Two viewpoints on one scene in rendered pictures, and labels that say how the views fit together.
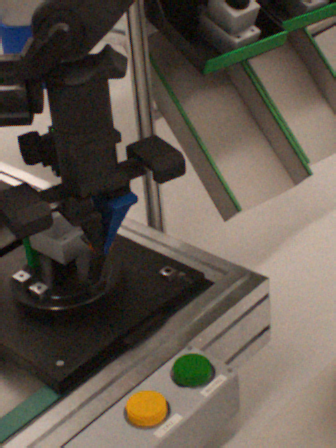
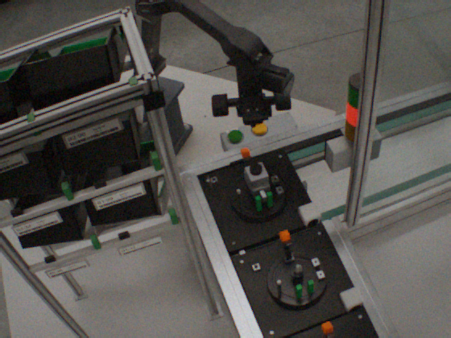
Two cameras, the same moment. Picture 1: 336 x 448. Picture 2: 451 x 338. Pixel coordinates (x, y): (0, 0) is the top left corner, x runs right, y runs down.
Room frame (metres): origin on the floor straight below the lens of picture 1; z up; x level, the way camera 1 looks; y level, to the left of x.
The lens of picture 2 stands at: (1.54, 0.42, 2.17)
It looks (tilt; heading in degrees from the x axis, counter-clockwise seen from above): 53 degrees down; 209
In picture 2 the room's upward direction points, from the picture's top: 8 degrees counter-clockwise
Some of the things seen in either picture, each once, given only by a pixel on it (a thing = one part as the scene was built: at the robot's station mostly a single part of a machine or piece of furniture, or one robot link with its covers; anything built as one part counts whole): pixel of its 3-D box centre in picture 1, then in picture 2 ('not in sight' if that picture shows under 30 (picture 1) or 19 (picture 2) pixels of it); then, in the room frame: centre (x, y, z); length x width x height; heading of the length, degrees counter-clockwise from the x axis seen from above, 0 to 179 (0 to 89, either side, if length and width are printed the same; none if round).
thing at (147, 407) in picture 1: (147, 410); (259, 129); (0.58, 0.00, 0.96); 0.04 x 0.04 x 0.02
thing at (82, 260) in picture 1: (66, 278); (258, 195); (0.80, 0.08, 0.98); 0.14 x 0.14 x 0.02
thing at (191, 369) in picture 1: (192, 372); (235, 137); (0.63, -0.05, 0.96); 0.04 x 0.04 x 0.02
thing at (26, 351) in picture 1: (69, 290); (258, 199); (0.80, 0.08, 0.96); 0.24 x 0.24 x 0.02; 41
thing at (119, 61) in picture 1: (78, 85); (248, 69); (0.67, 0.03, 1.28); 0.09 x 0.06 x 0.07; 82
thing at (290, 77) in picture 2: (27, 66); (264, 66); (0.67, 0.07, 1.30); 0.12 x 0.08 x 0.11; 82
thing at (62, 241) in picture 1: (51, 221); (258, 179); (0.81, 0.09, 1.06); 0.08 x 0.04 x 0.07; 41
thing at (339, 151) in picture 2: not in sight; (357, 123); (0.76, 0.30, 1.29); 0.12 x 0.05 x 0.25; 131
